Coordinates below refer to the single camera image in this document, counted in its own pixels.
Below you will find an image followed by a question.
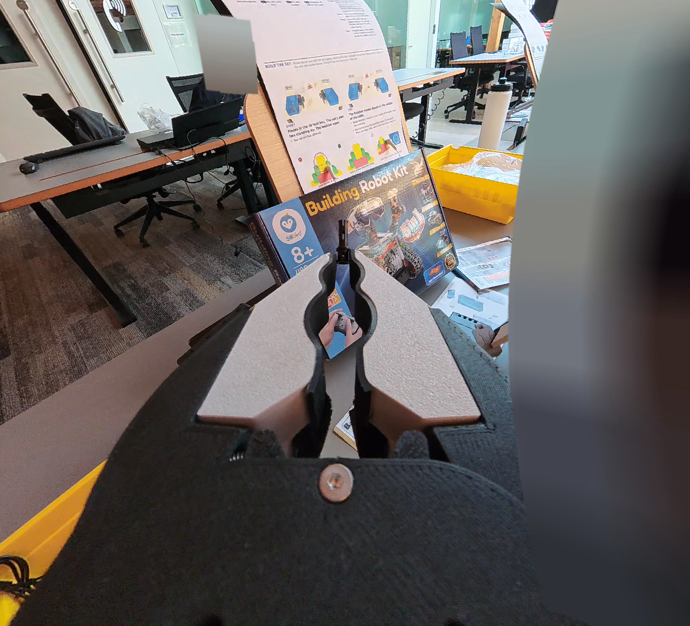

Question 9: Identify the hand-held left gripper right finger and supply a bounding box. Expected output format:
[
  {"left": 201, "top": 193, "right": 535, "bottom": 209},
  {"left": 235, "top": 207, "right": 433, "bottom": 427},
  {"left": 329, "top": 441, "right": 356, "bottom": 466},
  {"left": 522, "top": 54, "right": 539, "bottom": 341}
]
[{"left": 352, "top": 250, "right": 482, "bottom": 459}]

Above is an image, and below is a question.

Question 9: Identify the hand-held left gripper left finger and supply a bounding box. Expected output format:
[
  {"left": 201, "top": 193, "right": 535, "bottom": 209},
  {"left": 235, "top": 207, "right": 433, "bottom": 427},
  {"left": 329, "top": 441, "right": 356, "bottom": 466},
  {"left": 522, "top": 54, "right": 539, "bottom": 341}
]
[{"left": 197, "top": 253, "right": 332, "bottom": 459}]

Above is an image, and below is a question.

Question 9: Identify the grey desk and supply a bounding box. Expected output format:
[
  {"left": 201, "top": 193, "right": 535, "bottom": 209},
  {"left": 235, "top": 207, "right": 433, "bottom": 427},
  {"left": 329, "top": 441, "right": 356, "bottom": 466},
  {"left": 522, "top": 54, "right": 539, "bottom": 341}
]
[{"left": 0, "top": 203, "right": 519, "bottom": 545}]

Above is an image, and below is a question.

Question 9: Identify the wood edged office desk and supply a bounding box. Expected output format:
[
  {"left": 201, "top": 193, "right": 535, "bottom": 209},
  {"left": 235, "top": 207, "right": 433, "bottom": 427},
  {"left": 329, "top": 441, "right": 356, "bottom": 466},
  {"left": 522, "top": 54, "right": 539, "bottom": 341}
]
[
  {"left": 0, "top": 122, "right": 262, "bottom": 326},
  {"left": 392, "top": 67, "right": 466, "bottom": 148},
  {"left": 449, "top": 48, "right": 528, "bottom": 125}
]

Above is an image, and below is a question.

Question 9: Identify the white building instruction sheet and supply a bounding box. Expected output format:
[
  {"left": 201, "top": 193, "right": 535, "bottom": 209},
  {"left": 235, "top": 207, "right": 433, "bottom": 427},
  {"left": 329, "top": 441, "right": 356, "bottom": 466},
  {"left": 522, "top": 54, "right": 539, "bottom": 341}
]
[{"left": 430, "top": 276, "right": 511, "bottom": 331}]

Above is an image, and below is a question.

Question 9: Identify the instruction sheet with red print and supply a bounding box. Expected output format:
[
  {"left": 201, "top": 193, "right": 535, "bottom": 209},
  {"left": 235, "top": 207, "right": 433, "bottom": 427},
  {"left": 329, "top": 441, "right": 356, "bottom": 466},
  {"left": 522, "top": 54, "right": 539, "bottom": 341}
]
[{"left": 454, "top": 236, "right": 513, "bottom": 292}]

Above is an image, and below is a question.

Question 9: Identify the yellow plastic bin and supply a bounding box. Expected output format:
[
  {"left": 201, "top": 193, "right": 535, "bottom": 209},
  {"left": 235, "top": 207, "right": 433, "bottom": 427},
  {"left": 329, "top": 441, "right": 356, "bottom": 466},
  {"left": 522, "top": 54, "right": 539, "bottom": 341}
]
[
  {"left": 425, "top": 143, "right": 525, "bottom": 226},
  {"left": 0, "top": 460, "right": 109, "bottom": 626}
]

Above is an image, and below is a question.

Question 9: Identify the blue building kit box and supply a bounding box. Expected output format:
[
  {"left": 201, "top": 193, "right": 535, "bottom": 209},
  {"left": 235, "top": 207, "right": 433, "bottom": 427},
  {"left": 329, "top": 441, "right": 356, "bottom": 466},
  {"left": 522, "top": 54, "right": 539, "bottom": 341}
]
[{"left": 249, "top": 148, "right": 460, "bottom": 361}]

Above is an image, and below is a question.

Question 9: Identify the wooden display stand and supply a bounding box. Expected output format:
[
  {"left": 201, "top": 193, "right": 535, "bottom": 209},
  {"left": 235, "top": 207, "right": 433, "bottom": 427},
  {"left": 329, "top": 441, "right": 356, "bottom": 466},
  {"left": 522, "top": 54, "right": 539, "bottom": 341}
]
[{"left": 243, "top": 83, "right": 304, "bottom": 205}]

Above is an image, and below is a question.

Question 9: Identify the black laptop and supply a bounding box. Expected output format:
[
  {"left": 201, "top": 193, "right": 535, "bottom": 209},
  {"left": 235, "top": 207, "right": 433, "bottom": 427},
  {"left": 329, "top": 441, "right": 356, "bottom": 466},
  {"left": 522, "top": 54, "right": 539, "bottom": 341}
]
[{"left": 136, "top": 93, "right": 244, "bottom": 151}]

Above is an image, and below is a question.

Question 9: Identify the white drinking bottle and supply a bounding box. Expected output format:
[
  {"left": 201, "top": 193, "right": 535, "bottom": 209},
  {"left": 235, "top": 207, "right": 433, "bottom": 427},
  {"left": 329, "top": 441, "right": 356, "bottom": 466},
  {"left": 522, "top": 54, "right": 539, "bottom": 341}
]
[{"left": 477, "top": 76, "right": 513, "bottom": 153}]

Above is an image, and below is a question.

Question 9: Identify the crumpled clear plastic bag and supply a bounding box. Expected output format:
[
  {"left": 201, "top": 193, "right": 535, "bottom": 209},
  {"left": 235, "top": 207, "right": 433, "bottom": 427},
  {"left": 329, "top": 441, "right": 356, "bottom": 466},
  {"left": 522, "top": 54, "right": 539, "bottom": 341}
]
[{"left": 137, "top": 103, "right": 174, "bottom": 132}]

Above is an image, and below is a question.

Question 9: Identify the black mesh office chair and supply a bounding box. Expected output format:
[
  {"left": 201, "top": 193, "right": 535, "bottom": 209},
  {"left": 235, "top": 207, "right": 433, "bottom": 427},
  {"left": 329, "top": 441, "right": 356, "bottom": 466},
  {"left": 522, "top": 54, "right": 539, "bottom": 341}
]
[{"left": 165, "top": 73, "right": 207, "bottom": 113}]

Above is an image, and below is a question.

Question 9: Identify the black keyboard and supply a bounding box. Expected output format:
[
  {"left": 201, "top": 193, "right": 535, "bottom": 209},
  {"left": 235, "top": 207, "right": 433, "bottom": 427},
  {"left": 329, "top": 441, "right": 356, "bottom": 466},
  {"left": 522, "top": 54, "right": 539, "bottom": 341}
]
[{"left": 22, "top": 134, "right": 127, "bottom": 164}]

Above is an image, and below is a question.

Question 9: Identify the black office chair with jacket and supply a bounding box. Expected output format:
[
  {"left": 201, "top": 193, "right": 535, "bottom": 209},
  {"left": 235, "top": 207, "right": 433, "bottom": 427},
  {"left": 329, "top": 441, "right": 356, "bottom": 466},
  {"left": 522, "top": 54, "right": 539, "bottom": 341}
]
[{"left": 22, "top": 93, "right": 204, "bottom": 248}]

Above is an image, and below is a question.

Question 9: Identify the white glass door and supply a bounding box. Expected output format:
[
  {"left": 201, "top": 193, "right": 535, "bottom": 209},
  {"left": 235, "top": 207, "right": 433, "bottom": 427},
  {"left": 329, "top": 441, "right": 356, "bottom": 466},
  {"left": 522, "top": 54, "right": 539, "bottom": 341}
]
[{"left": 27, "top": 0, "right": 187, "bottom": 134}]

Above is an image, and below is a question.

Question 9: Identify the paper instruction poster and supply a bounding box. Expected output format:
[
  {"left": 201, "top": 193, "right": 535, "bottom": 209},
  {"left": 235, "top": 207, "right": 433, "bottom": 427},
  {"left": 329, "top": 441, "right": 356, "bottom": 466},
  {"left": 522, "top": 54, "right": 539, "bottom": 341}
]
[
  {"left": 174, "top": 0, "right": 414, "bottom": 197},
  {"left": 489, "top": 0, "right": 552, "bottom": 84}
]

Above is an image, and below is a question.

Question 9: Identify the bundle of black cables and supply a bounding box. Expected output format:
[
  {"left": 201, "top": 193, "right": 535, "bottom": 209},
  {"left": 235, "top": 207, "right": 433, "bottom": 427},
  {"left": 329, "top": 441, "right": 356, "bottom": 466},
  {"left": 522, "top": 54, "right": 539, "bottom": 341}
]
[{"left": 0, "top": 555, "right": 43, "bottom": 606}]

